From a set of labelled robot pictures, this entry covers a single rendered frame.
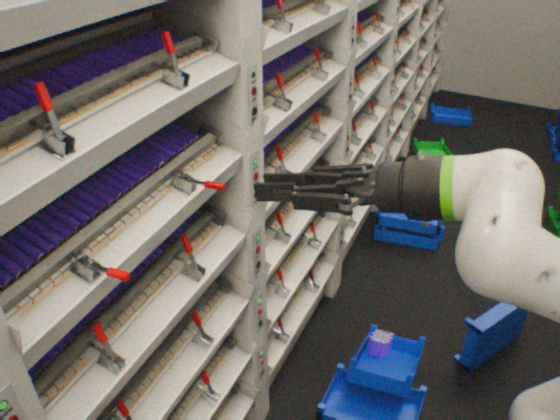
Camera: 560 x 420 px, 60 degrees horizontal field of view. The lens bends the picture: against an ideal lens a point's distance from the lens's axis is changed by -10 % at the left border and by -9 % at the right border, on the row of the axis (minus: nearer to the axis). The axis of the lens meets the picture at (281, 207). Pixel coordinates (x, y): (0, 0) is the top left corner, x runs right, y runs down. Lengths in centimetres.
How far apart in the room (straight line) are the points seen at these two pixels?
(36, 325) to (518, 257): 59
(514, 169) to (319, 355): 133
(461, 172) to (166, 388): 70
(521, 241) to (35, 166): 56
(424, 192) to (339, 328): 133
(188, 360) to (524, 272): 75
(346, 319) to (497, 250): 148
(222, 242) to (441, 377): 104
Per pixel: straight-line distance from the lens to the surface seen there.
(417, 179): 73
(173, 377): 111
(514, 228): 62
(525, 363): 205
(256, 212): 119
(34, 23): 62
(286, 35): 121
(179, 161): 96
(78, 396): 87
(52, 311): 73
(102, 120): 75
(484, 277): 62
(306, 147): 153
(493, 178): 69
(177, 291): 101
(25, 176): 64
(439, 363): 194
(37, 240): 79
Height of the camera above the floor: 139
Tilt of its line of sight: 31 degrees down
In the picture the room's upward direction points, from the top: straight up
